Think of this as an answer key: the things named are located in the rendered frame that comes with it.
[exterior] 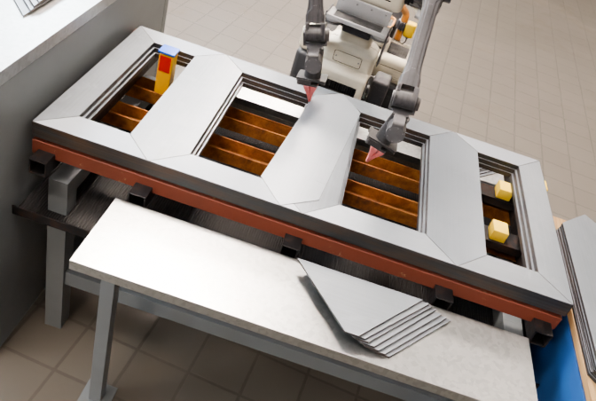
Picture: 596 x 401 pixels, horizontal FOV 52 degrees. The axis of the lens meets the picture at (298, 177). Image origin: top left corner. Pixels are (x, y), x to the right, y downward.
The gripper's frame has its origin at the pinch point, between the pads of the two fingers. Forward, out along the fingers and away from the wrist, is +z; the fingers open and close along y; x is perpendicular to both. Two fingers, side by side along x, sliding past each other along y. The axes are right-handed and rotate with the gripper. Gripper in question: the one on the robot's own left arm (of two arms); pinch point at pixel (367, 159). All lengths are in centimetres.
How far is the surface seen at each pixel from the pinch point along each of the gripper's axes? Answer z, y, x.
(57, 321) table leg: 100, -62, -36
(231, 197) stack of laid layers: 11, -33, -37
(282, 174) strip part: 5.5, -23.3, -23.3
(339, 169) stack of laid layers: 1.8, -8.0, -11.4
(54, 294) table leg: 87, -67, -36
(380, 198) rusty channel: 14.0, 13.2, 5.3
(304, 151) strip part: 4.4, -19.6, -7.9
